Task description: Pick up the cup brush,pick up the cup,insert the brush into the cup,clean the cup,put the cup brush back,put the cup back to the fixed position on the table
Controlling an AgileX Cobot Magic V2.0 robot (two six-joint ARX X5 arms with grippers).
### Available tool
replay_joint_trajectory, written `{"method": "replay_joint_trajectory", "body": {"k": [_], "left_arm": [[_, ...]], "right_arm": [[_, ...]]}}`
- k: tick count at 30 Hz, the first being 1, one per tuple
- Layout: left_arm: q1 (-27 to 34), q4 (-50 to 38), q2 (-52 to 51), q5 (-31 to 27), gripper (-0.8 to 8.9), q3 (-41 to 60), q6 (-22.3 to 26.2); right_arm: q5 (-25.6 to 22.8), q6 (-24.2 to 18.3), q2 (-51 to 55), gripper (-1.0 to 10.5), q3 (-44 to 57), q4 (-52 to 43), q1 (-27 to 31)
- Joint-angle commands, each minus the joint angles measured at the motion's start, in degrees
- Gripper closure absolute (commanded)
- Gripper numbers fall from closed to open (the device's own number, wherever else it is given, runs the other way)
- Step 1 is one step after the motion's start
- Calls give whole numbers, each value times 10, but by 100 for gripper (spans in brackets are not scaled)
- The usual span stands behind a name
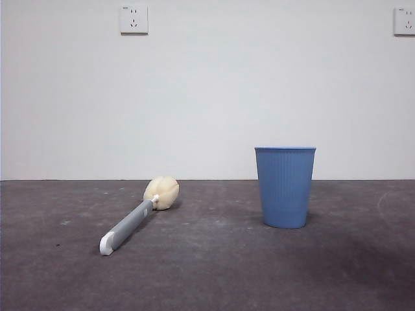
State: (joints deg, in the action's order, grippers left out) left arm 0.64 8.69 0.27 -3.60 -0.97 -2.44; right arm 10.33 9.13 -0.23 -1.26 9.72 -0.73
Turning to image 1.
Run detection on grey-handled sponge cup brush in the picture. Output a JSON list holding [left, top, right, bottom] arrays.
[[99, 175, 180, 258]]

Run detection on white wall socket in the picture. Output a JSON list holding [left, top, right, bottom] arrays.
[[120, 4, 149, 36], [393, 6, 415, 36]]

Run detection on blue ribbed plastic cup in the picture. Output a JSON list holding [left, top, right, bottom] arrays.
[[254, 146, 317, 230]]

